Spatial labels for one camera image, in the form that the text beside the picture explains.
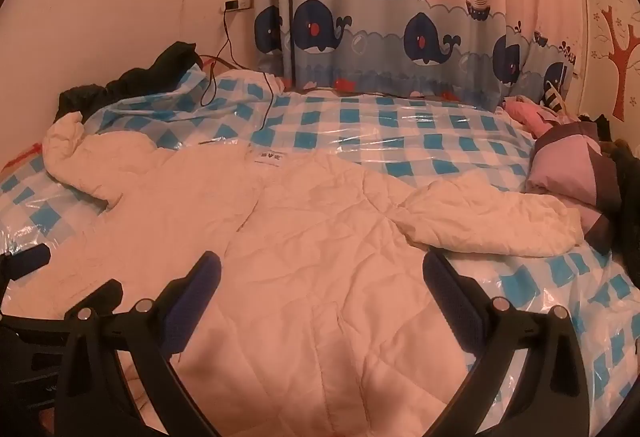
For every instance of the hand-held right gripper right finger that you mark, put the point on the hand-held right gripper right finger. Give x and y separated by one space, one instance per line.
450 297

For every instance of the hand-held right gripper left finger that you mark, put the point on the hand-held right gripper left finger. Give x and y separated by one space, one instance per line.
200 287

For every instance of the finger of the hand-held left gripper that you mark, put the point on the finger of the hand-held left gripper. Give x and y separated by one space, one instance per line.
32 258
100 294

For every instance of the white quilted coat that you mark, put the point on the white quilted coat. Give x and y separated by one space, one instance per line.
300 242

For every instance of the blue checkered plastic sheet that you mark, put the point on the blue checkered plastic sheet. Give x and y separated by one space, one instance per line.
400 132

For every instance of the pink purple quilted pillow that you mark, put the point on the pink purple quilted pillow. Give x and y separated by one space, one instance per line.
565 162

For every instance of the pink plush toy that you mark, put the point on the pink plush toy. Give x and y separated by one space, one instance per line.
525 112

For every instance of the dark cloth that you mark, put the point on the dark cloth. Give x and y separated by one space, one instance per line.
627 177

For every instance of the black jacket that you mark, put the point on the black jacket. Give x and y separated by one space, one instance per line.
165 67

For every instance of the red tree wall sticker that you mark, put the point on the red tree wall sticker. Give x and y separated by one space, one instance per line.
622 67

